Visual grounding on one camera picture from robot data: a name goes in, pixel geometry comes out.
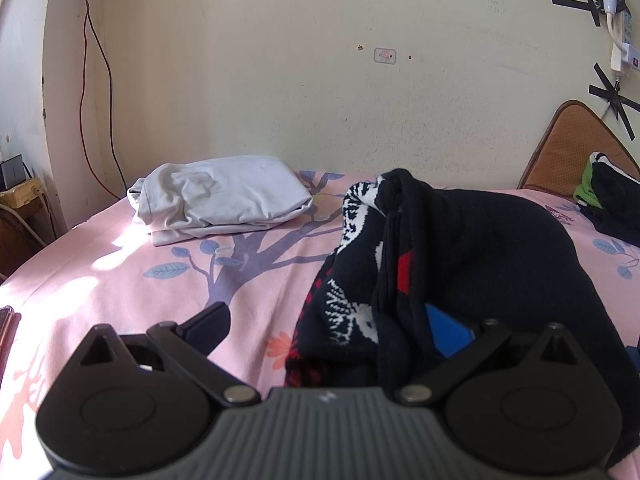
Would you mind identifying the wooden bedside table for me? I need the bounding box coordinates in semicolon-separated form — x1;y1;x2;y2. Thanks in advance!
1;154;62;282

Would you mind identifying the black wall cable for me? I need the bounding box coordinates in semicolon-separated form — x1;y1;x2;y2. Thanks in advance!
77;0;129;201

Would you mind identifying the folded black garment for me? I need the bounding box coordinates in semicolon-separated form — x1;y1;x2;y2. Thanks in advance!
577;152;640;247

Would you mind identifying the green garment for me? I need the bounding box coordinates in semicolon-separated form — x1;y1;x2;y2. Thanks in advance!
573;155;602;209

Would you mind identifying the black patterned knit sweater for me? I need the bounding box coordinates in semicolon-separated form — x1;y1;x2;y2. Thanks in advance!
284;167;629;470

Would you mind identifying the pink floral bed sheet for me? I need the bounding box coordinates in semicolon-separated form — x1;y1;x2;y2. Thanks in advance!
1;172;639;479

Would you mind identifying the folded white cloth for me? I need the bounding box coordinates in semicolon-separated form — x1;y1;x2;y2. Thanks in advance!
127;155;314;247

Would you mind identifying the small wall sticker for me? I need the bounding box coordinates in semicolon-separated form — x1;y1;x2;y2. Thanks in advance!
373;48;397;65

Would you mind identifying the white power strip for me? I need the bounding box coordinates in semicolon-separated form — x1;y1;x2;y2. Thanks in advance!
606;11;639;77

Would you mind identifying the brown woven cushion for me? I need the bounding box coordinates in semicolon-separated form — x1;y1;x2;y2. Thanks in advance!
518;100;639;198

